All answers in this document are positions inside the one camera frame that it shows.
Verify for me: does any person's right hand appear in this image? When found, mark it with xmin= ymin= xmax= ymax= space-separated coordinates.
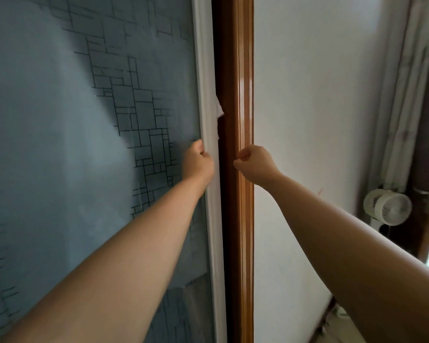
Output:
xmin=233 ymin=145 xmax=283 ymax=188

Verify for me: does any person's left hand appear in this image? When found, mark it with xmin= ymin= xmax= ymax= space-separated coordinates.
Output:
xmin=181 ymin=140 xmax=215 ymax=192

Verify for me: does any frosted glass sliding door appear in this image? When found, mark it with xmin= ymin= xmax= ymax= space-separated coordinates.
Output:
xmin=0 ymin=0 xmax=228 ymax=343

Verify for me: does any person's right forearm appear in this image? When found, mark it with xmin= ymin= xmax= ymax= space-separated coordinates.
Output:
xmin=261 ymin=174 xmax=429 ymax=343

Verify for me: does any person's left forearm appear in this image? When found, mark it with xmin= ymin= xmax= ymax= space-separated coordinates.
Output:
xmin=0 ymin=178 xmax=208 ymax=343

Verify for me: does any white standing fan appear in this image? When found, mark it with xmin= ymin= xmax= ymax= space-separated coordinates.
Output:
xmin=363 ymin=189 xmax=413 ymax=232

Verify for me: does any pale curtain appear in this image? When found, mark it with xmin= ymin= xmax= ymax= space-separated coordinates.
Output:
xmin=366 ymin=0 xmax=429 ymax=193

